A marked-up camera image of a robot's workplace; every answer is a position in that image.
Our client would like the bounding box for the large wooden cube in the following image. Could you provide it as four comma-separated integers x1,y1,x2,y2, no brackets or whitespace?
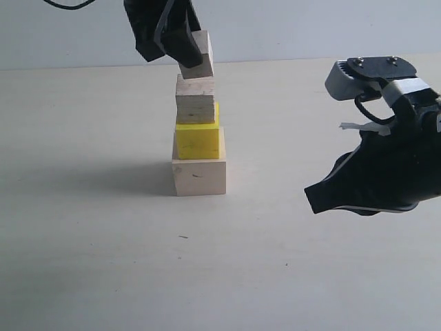
172,127,227,196

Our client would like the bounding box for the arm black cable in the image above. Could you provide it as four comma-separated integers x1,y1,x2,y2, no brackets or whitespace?
354,94,397,127
43,0,96,10

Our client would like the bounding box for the small wooden cube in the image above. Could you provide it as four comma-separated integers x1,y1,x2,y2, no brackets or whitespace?
179,30,214,79

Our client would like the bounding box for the medium wooden cube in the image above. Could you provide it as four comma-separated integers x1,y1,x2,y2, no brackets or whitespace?
175,74,216,124

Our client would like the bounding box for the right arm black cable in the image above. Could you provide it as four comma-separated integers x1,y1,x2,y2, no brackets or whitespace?
354,94,397,127

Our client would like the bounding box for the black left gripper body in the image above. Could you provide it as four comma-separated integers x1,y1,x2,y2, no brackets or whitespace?
123,0,201,38

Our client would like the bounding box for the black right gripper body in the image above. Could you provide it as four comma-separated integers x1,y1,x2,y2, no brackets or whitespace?
357,103,440,208

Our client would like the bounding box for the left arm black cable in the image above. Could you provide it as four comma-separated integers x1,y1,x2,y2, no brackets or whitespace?
43,0,96,10

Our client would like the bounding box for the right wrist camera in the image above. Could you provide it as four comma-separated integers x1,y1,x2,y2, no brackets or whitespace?
325,56,440,107

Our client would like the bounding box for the yellow cube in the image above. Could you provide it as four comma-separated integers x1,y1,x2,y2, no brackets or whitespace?
175,101,221,160

